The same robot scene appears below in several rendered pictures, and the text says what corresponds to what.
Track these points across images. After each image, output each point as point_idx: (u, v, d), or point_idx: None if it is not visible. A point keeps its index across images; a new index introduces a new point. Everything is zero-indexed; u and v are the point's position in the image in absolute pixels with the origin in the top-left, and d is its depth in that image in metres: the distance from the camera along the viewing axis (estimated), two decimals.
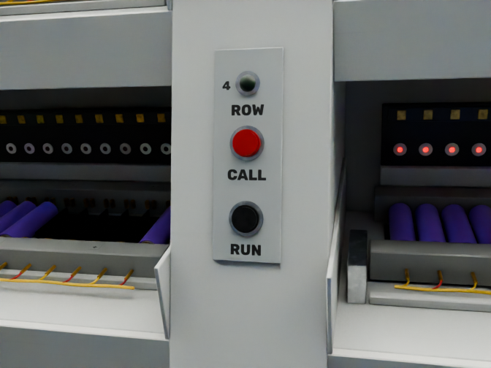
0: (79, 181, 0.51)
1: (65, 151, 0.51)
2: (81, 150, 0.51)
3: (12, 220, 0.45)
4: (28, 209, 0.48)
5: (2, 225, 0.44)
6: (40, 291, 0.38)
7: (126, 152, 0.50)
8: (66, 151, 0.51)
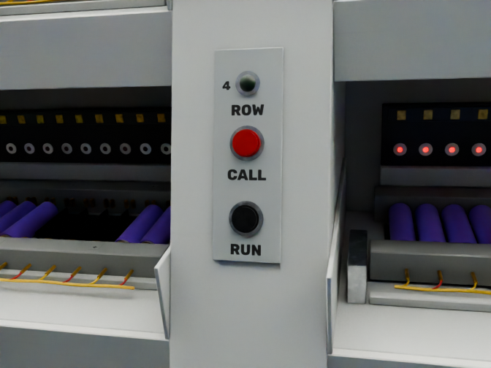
0: (79, 181, 0.51)
1: (65, 151, 0.51)
2: (81, 150, 0.51)
3: (12, 220, 0.45)
4: (28, 209, 0.48)
5: (2, 225, 0.44)
6: (40, 291, 0.38)
7: (126, 152, 0.50)
8: (66, 151, 0.51)
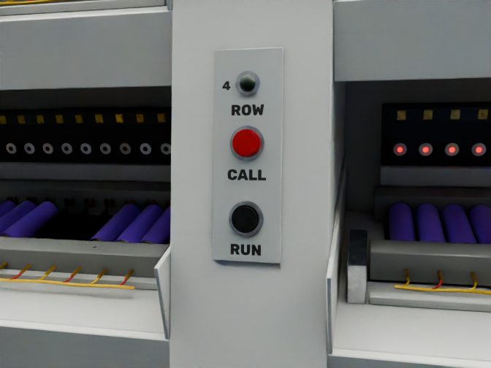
0: (79, 181, 0.51)
1: (65, 151, 0.51)
2: (81, 150, 0.51)
3: (12, 220, 0.45)
4: (28, 209, 0.48)
5: (2, 225, 0.44)
6: (40, 291, 0.38)
7: (126, 152, 0.50)
8: (66, 151, 0.51)
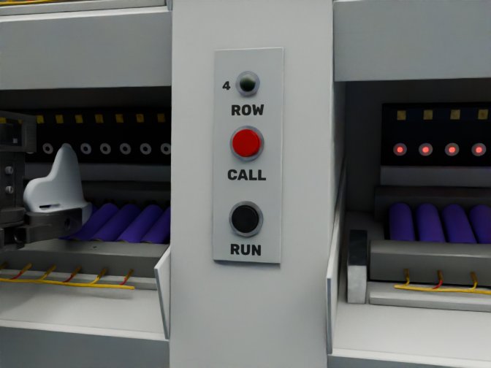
0: None
1: None
2: (81, 150, 0.51)
3: None
4: None
5: None
6: (40, 291, 0.38)
7: (126, 152, 0.50)
8: None
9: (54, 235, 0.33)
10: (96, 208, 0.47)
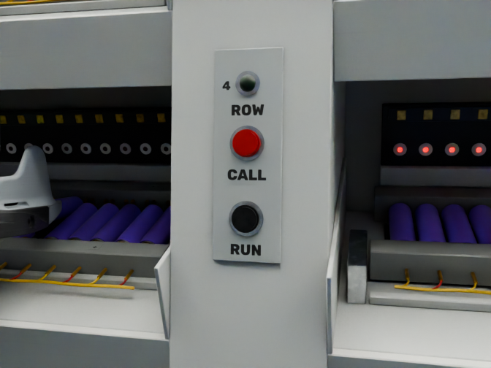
0: (79, 181, 0.51)
1: (65, 151, 0.51)
2: (81, 150, 0.51)
3: None
4: None
5: None
6: (40, 291, 0.38)
7: (126, 152, 0.50)
8: (66, 151, 0.51)
9: (17, 232, 0.33)
10: (96, 208, 0.47)
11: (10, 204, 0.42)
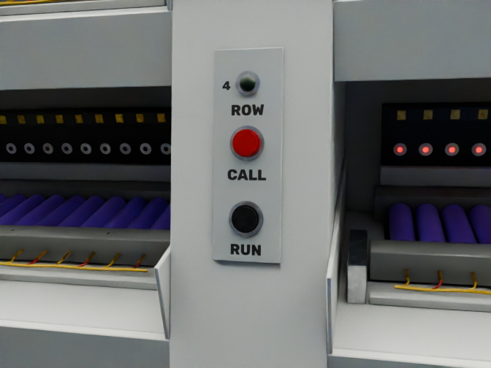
0: (79, 181, 0.51)
1: (65, 151, 0.51)
2: (81, 150, 0.51)
3: (23, 212, 0.47)
4: (39, 201, 0.49)
5: (14, 217, 0.46)
6: (40, 291, 0.38)
7: (126, 152, 0.50)
8: (66, 151, 0.51)
9: None
10: (104, 201, 0.49)
11: None
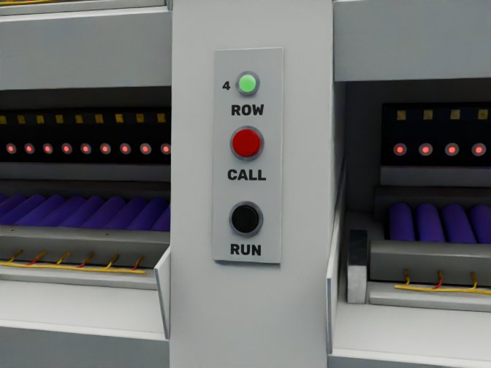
0: (79, 181, 0.51)
1: (65, 151, 0.51)
2: (81, 150, 0.51)
3: (23, 212, 0.47)
4: (39, 201, 0.49)
5: (14, 217, 0.46)
6: (40, 291, 0.38)
7: (126, 152, 0.50)
8: (66, 151, 0.51)
9: None
10: (104, 201, 0.49)
11: None
